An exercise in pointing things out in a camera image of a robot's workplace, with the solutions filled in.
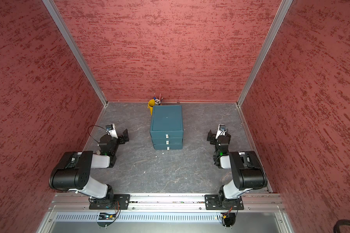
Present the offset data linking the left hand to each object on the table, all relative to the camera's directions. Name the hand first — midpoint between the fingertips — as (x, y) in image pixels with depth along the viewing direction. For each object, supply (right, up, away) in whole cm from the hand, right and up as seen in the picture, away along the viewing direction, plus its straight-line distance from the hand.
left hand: (120, 132), depth 93 cm
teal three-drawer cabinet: (+32, +4, -16) cm, 36 cm away
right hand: (+64, 0, +1) cm, 64 cm away
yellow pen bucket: (+18, +20, +14) cm, 31 cm away
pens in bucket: (+24, +21, +5) cm, 32 cm away
